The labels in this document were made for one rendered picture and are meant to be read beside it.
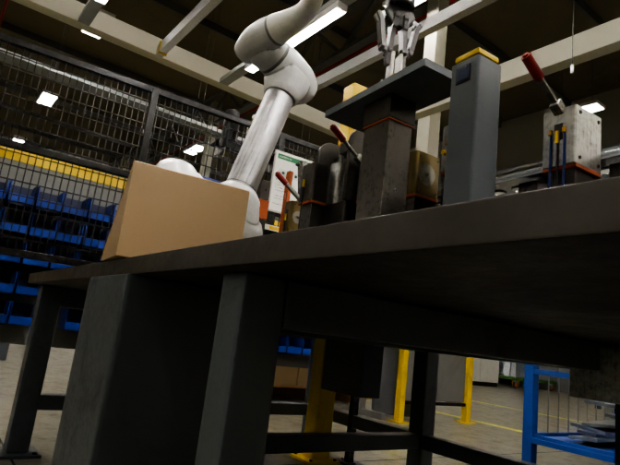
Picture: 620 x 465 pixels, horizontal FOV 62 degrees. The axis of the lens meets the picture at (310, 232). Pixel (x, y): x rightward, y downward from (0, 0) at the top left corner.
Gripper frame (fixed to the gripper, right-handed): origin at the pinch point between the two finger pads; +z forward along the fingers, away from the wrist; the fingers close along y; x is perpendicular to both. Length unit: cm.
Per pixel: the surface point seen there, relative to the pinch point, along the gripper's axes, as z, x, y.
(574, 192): 56, -79, -22
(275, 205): 8, 128, 4
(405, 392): 102, 294, 175
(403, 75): 10.2, -14.4, -4.3
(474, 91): 19.0, -30.0, 3.1
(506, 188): 25.5, -3.0, 32.7
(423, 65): 10.3, -20.3, -2.8
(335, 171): 17.5, 34.7, -0.2
